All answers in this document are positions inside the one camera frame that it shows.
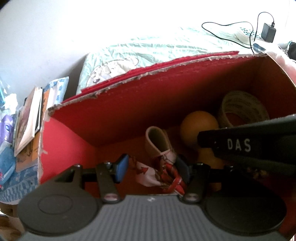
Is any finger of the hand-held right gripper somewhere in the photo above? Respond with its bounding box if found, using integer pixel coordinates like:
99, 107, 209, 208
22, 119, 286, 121
197, 129, 217, 151

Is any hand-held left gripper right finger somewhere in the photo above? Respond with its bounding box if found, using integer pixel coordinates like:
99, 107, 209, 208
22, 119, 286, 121
175, 154, 233, 204

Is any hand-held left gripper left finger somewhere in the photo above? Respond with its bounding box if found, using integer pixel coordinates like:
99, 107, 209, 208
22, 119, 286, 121
53, 153, 129, 204

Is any orange fruit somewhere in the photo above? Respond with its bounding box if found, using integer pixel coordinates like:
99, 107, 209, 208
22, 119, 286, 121
180, 111, 219, 148

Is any white red printed cloth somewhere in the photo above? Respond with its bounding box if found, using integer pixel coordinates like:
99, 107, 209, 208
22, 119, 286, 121
133, 157, 187, 194

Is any brown pine cone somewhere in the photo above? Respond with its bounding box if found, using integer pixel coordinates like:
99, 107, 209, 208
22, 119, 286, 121
240, 167, 269, 183

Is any beige doll boot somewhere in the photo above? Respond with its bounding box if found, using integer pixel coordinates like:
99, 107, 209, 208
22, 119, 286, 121
145, 126, 177, 163

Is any red cardboard box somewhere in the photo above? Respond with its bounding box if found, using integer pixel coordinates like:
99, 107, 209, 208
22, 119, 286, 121
38, 51, 296, 241

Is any brown tape roll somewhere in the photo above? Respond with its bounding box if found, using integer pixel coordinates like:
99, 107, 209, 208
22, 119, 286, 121
217, 90, 270, 128

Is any stack of books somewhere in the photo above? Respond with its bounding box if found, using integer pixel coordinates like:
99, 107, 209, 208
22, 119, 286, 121
16, 89, 51, 172
14, 86, 44, 158

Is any blue patterned book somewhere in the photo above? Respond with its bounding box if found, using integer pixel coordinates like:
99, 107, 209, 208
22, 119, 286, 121
43, 76, 70, 110

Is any blue patterned cloth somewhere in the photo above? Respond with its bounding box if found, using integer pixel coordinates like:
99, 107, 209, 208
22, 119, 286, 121
0, 165, 40, 205

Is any green printed bed sheet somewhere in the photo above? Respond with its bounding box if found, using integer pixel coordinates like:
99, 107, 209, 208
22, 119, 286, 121
76, 25, 296, 93

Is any black power adapter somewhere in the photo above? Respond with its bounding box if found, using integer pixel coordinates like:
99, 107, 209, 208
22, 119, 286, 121
261, 22, 277, 43

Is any white power strip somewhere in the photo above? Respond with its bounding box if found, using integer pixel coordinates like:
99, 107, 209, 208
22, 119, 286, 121
234, 26, 263, 41

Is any blue packet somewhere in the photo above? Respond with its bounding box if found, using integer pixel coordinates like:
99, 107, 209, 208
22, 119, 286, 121
0, 146, 17, 184

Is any purple packet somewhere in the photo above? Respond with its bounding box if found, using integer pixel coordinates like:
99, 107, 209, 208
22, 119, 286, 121
0, 114, 17, 149

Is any black cable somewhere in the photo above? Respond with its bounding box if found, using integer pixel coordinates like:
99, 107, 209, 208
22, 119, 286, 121
202, 11, 275, 49

